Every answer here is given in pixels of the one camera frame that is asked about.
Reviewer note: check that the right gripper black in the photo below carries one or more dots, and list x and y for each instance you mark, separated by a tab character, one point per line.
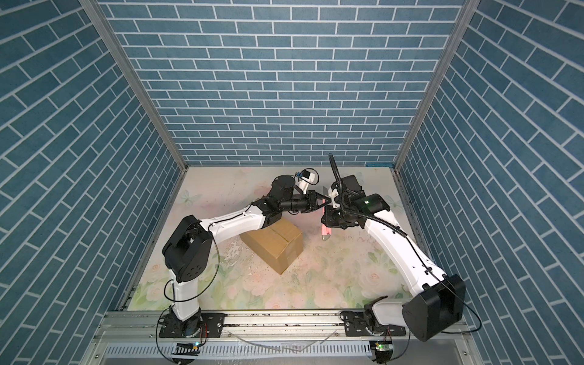
328	220

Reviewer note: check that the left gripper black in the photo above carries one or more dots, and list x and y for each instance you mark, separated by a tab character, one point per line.
310	200

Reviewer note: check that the brown cardboard express box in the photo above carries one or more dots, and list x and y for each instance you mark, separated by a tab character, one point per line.
278	245

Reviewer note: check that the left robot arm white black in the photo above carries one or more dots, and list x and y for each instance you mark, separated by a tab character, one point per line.
187	251

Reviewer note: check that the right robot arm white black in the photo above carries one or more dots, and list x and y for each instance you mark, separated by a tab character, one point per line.
438	299

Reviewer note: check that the right controller board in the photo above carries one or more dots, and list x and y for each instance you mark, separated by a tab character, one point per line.
382	351

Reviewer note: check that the controller board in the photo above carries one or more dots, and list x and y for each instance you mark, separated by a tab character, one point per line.
382	351
185	353

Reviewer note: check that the left controller board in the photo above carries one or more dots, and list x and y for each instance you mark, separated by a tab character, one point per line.
185	353

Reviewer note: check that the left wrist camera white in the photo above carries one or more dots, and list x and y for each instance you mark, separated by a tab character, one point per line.
306	178

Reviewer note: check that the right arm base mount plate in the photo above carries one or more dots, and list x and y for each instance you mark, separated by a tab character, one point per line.
362	323

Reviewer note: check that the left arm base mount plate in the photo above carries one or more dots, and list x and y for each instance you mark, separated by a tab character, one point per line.
201	325

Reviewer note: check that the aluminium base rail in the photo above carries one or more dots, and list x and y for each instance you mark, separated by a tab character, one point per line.
264	334

